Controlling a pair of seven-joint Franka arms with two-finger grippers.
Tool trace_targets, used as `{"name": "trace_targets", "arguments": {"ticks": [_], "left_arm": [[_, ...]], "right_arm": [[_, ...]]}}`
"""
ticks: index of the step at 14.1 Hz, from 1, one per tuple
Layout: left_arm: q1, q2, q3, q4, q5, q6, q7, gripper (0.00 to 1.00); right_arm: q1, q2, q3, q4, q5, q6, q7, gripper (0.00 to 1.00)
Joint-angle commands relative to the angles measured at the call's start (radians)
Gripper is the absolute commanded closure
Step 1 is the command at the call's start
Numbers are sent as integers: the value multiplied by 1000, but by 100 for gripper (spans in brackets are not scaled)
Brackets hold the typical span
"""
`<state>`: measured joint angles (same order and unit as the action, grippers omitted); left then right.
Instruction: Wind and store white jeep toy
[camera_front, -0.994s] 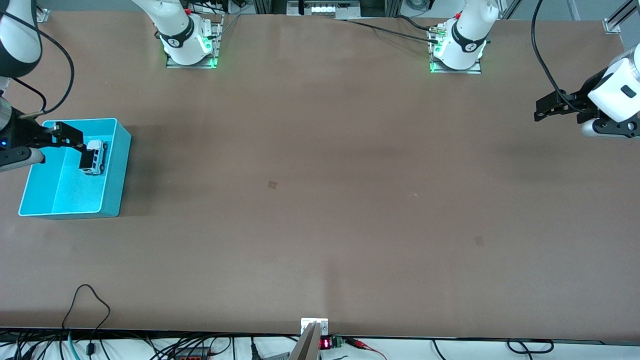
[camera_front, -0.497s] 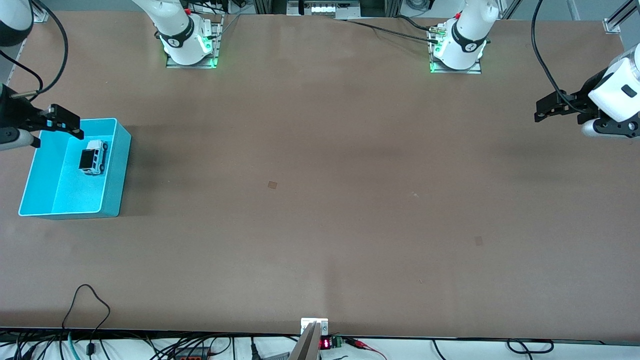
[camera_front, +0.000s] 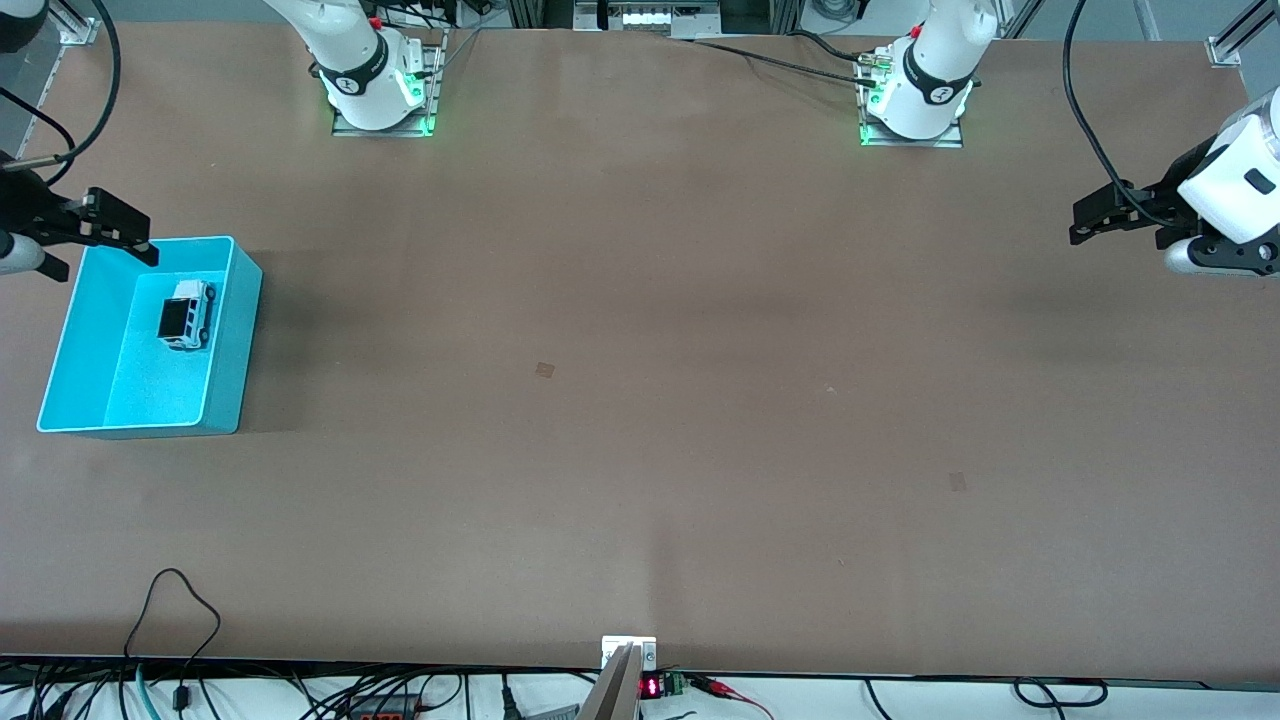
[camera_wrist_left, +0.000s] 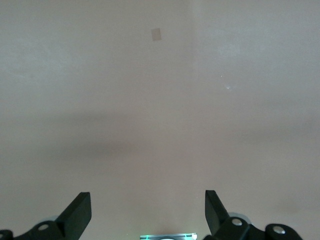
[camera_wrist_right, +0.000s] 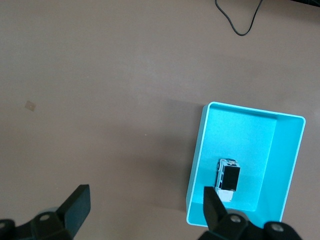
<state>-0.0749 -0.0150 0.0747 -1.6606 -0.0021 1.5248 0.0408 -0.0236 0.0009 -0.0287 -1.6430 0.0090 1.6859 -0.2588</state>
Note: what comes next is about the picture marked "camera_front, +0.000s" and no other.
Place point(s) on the red digit display module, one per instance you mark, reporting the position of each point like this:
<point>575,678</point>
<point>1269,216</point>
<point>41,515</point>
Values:
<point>650,687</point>

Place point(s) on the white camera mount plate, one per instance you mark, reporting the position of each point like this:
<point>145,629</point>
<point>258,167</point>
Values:
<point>612,645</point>

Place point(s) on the orange connector block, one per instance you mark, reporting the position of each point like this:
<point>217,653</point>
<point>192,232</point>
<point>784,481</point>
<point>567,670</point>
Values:
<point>385,713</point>

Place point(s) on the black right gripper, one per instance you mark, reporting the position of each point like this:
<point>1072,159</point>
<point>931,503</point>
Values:
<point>28,208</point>

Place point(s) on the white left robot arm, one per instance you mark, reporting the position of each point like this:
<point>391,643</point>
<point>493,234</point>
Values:
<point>1235,180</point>

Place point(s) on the aluminium frame profile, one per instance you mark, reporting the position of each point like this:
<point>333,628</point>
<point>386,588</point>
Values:
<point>78,25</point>
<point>1235,40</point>

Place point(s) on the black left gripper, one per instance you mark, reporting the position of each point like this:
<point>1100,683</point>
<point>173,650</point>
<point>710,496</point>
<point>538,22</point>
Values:
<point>1166,199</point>

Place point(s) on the silver control box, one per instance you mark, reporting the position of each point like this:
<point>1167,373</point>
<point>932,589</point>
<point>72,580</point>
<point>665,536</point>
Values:
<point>650,18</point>

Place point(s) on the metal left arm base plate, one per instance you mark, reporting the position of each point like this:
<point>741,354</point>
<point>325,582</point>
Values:
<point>950,141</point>

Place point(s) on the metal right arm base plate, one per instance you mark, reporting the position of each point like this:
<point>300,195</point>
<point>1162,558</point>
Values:
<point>436,70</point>

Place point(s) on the grey camera mount bar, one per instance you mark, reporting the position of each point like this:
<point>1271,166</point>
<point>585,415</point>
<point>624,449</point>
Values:
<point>612,695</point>

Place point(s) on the cyan plastic storage bin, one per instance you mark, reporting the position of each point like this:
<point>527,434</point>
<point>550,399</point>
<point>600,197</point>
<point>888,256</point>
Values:
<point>150,400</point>

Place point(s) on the white jeep toy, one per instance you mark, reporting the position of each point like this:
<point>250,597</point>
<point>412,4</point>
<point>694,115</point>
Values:
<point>187,315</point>

